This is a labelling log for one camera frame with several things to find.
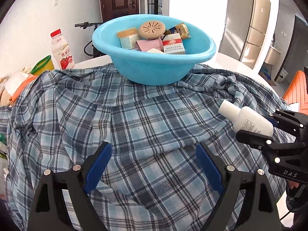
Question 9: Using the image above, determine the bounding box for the white lotion bottle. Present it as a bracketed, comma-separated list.
[218, 100, 274, 137]

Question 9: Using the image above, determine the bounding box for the red white cigarette pack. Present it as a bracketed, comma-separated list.
[162, 33, 185, 54]

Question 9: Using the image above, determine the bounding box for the gold blue cigarette pack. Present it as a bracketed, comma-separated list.
[165, 23, 191, 40]

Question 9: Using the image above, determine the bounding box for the pink plastic cup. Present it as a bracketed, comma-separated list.
[135, 38, 163, 52]

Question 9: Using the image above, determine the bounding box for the tan round vented case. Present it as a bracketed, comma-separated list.
[138, 20, 166, 40]

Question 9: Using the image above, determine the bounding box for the orange chair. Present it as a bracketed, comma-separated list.
[283, 70, 308, 115]

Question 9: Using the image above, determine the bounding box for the blue plaid shirt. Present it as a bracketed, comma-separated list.
[1, 64, 289, 230]

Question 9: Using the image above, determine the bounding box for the silver refrigerator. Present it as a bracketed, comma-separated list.
[219, 0, 271, 69]

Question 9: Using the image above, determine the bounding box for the orange white tissue pack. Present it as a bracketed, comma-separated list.
[1, 71, 37, 106]

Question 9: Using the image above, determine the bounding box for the blue plastic basin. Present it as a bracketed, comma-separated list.
[92, 14, 216, 85]

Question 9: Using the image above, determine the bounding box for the white printed box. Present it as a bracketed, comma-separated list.
[147, 48, 164, 54]

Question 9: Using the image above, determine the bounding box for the yellow cup green rim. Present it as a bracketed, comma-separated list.
[30, 55, 54, 76]

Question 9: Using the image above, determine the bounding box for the strawberry milk drink bottle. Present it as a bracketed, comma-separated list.
[50, 29, 75, 69]

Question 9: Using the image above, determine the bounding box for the white teal small box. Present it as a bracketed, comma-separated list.
[120, 34, 142, 49]

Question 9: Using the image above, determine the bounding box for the black bicycle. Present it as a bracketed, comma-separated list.
[74, 22, 105, 58]

